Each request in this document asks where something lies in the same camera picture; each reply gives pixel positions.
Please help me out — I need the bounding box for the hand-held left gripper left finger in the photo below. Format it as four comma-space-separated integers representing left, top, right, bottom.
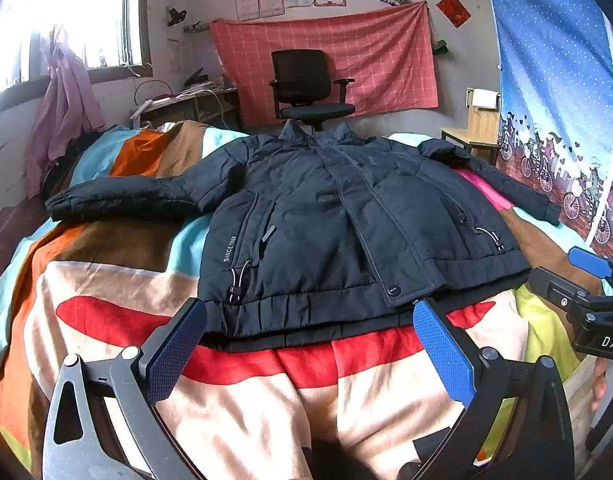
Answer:
42, 298, 208, 480

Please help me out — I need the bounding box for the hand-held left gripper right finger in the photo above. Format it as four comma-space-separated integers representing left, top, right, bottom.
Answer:
411, 298, 575, 480

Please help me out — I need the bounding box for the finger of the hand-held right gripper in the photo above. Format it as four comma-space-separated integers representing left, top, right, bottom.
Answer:
529, 266, 595, 313
568, 246, 613, 279

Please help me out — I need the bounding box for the dark navy padded jacket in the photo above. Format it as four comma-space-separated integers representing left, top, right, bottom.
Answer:
45, 121, 562, 353

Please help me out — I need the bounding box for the person's right hand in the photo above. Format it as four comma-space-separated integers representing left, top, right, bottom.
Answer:
591, 357, 610, 413

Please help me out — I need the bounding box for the colourful patchwork blanket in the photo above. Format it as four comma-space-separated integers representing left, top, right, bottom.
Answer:
0, 121, 613, 480

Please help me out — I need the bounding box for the wooden chair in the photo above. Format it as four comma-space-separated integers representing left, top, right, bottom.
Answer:
441, 87, 502, 166

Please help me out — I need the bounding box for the blue printed curtain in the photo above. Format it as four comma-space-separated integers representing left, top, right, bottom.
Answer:
484, 0, 613, 263

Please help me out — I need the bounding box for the wooden desk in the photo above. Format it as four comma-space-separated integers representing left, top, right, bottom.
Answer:
131, 87, 240, 131

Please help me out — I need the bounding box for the pink hanging cloth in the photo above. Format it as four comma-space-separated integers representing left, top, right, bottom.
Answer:
25, 27, 106, 201

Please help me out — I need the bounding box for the black office chair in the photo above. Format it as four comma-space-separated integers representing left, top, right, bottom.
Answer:
269, 49, 356, 133

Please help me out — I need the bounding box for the window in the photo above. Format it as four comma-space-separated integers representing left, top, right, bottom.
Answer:
0, 0, 152, 106

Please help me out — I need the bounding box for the white cable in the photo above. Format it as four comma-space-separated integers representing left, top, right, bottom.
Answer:
206, 90, 227, 126

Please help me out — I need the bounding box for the black cable loop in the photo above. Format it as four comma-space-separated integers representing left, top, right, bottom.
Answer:
134, 80, 174, 106

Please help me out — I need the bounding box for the red checked wall cloth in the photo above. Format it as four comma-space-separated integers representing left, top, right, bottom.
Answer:
209, 0, 440, 120

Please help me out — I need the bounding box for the red paper wall decoration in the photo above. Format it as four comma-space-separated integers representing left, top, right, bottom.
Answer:
435, 0, 470, 29

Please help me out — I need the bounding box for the white wall paper sheet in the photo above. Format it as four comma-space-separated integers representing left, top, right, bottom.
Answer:
167, 37, 184, 73

